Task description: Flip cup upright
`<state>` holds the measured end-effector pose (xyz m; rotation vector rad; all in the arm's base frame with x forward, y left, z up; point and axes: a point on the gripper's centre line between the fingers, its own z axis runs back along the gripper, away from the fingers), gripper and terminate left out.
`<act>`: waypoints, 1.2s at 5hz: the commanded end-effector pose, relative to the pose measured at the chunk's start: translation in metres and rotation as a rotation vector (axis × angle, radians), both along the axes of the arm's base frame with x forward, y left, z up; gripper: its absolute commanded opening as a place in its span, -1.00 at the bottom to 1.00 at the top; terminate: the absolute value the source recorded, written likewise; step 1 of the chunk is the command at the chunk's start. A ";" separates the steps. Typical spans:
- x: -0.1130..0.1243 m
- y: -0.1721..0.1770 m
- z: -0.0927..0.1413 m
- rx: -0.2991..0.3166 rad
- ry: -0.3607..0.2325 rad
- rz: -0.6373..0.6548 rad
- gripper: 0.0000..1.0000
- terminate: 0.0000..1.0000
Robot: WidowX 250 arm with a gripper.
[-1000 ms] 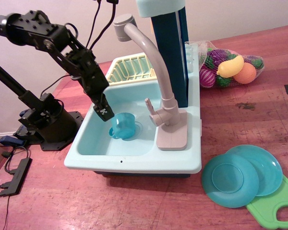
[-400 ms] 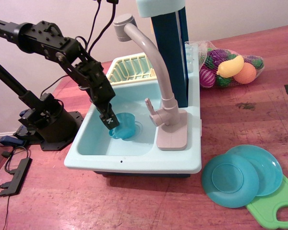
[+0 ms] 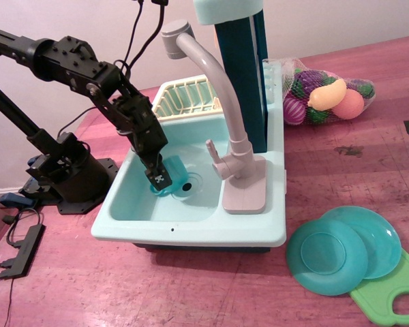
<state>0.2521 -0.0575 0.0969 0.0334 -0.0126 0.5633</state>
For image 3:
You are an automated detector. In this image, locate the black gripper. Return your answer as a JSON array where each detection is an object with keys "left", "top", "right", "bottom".
[{"left": 114, "top": 97, "right": 172, "bottom": 191}]

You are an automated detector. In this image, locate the teal plastic toy cup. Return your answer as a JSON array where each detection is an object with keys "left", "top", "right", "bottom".
[{"left": 150, "top": 155, "right": 188, "bottom": 196}]

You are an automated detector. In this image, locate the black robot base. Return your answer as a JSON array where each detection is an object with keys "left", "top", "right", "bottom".
[{"left": 20, "top": 129, "right": 119, "bottom": 215}]

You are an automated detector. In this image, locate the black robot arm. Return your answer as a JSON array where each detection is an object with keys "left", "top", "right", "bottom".
[{"left": 0, "top": 30, "right": 172, "bottom": 191}]

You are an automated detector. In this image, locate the light blue toy sink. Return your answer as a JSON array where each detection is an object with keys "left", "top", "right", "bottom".
[{"left": 90, "top": 64, "right": 287, "bottom": 255}]

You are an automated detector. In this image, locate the yellow dish rack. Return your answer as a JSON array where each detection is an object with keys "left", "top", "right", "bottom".
[{"left": 152, "top": 74, "right": 222, "bottom": 122}]

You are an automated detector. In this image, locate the grey toy faucet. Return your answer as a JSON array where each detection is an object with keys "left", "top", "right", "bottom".
[{"left": 160, "top": 19, "right": 267, "bottom": 215}]

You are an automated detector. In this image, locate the blue clamp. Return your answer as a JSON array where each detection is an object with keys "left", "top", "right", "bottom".
[{"left": 0, "top": 193, "right": 37, "bottom": 209}]

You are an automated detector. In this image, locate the dark blue sink tower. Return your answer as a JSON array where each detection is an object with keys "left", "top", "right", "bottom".
[{"left": 194, "top": 0, "right": 268, "bottom": 153}]

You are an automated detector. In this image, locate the black usb hub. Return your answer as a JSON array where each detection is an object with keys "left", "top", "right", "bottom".
[{"left": 0, "top": 223, "right": 46, "bottom": 279}]

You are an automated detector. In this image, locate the mesh bag of toy food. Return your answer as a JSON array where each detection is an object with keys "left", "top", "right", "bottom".
[{"left": 262, "top": 58, "right": 376, "bottom": 126}]

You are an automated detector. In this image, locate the yellow toy banana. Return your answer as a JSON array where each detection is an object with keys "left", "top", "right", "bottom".
[{"left": 307, "top": 79, "right": 346, "bottom": 111}]

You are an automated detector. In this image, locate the front teal plastic plate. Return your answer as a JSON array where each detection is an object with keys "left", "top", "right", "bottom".
[{"left": 286, "top": 219, "right": 368, "bottom": 296}]

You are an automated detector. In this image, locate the teal plastic plate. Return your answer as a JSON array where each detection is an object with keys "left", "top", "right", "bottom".
[
  {"left": 321, "top": 206, "right": 402, "bottom": 279},
  {"left": 286, "top": 219, "right": 368, "bottom": 296}
]

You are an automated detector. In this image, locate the orange toy fruit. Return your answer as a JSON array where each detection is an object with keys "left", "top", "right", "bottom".
[{"left": 332, "top": 89, "right": 364, "bottom": 120}]

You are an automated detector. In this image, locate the rear teal plastic plate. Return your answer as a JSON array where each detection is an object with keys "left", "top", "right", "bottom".
[{"left": 321, "top": 206, "right": 402, "bottom": 279}]

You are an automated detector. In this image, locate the green plastic cutting board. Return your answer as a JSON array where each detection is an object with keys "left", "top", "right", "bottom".
[{"left": 349, "top": 251, "right": 409, "bottom": 326}]

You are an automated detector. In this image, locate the black hanging cable right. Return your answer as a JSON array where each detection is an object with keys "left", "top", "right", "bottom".
[{"left": 125, "top": 0, "right": 168, "bottom": 74}]

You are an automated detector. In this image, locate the black hanging cable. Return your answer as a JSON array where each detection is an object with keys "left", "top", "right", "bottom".
[
  {"left": 125, "top": 0, "right": 168, "bottom": 74},
  {"left": 122, "top": 0, "right": 145, "bottom": 67}
]

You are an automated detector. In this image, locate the black hanging cable left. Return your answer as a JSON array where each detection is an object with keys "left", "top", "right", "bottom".
[{"left": 122, "top": 0, "right": 145, "bottom": 67}]

